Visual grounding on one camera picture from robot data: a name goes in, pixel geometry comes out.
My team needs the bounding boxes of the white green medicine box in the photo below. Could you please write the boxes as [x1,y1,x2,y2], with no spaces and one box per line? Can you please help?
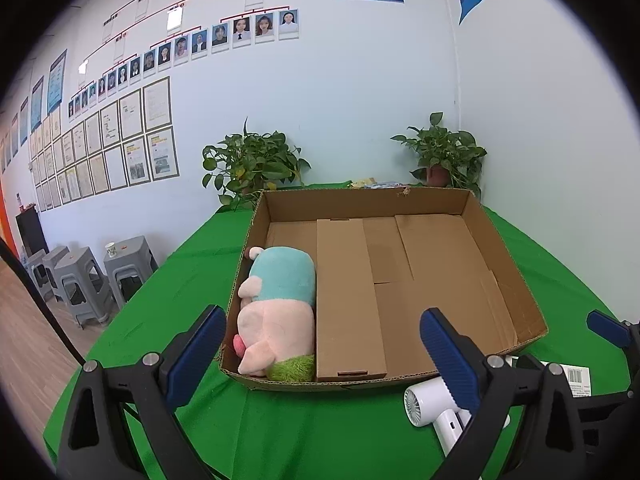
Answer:
[504,353,592,400]

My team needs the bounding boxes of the white hair dryer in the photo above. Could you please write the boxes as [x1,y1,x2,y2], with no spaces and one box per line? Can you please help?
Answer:
[402,375,511,458]

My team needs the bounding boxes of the pink plush pig toy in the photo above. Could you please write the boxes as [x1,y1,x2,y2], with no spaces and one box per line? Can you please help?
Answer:
[233,246,316,384]

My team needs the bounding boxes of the long brown cardboard box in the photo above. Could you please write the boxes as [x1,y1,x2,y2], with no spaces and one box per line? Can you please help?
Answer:
[316,219,387,382]

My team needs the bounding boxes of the grey plastic stool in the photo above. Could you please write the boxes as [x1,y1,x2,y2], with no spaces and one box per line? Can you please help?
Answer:
[103,235,158,310]
[26,246,70,302]
[53,247,116,328]

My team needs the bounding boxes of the large open cardboard tray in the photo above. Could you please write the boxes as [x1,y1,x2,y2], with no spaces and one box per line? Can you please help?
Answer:
[244,188,548,392]

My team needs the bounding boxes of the black monitor screen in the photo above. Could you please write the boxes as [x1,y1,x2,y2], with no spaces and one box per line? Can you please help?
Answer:
[15,204,49,257]

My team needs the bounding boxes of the right potted plant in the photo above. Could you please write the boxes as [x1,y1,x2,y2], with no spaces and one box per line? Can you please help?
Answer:
[392,112,487,198]

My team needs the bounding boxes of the potted plant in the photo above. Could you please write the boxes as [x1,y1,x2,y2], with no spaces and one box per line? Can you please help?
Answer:
[392,112,487,198]
[202,122,311,209]

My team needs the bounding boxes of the left potted plant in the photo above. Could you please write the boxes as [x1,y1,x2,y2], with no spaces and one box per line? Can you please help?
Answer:
[202,122,311,209]

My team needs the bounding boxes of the portrait photo row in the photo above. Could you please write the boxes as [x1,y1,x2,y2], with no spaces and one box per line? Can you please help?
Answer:
[67,6,300,122]

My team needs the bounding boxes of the black cable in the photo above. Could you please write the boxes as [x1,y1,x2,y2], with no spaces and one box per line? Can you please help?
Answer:
[0,236,231,480]

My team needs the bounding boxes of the framed certificates on wall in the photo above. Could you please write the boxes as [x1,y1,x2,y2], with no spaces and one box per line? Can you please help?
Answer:
[1,70,181,214]

